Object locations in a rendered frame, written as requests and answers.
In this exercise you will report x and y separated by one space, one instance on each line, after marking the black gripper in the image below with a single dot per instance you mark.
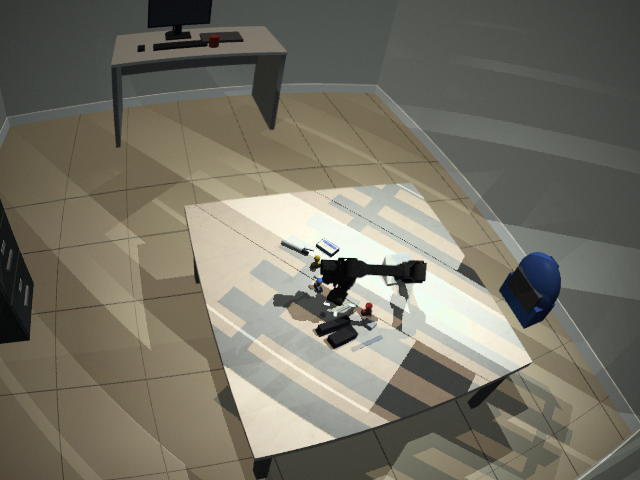
339 294

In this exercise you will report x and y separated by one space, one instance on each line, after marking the grey flat bar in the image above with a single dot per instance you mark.
357 347

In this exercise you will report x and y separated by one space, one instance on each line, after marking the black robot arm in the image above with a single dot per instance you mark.
411 271

